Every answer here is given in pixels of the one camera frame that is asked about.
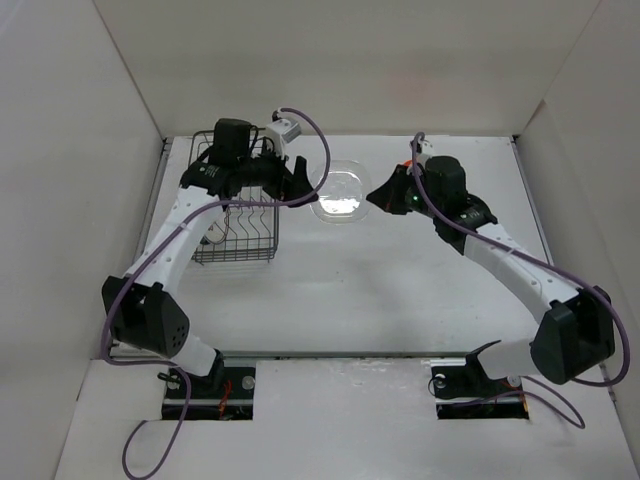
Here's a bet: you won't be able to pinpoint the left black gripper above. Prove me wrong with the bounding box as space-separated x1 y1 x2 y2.
236 137 317 207

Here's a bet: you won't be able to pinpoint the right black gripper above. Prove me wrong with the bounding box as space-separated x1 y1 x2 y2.
365 165 442 220

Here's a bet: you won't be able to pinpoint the clear glass plate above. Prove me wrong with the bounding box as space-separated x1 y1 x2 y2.
311 160 372 225

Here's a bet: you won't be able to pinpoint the white plate red characters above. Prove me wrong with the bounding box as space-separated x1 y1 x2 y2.
201 223 227 245

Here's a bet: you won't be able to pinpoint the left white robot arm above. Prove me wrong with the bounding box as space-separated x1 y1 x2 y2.
101 107 319 397

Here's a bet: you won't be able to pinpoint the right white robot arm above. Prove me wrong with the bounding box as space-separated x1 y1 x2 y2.
366 156 615 394

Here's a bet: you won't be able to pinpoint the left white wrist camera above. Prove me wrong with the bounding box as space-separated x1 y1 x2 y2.
264 118 301 157

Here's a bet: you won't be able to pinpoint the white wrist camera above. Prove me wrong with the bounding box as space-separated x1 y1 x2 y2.
410 139 435 164
264 118 301 157

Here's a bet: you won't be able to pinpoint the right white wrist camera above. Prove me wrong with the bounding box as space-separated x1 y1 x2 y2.
410 139 435 164

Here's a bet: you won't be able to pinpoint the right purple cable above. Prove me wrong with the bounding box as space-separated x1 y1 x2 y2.
408 131 631 431

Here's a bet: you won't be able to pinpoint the purple cable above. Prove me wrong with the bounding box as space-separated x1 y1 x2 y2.
101 106 331 479
408 131 631 431

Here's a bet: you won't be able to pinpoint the black wire dish rack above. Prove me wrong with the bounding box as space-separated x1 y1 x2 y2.
188 127 279 265

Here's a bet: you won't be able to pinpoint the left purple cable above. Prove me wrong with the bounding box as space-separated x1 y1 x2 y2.
101 106 331 479

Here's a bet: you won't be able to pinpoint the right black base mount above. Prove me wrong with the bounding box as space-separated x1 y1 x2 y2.
428 341 529 420

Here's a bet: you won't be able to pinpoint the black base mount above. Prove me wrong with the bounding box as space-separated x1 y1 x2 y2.
157 362 256 421
428 341 529 420

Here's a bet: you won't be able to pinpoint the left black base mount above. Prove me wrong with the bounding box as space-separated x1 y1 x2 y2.
157 362 256 421

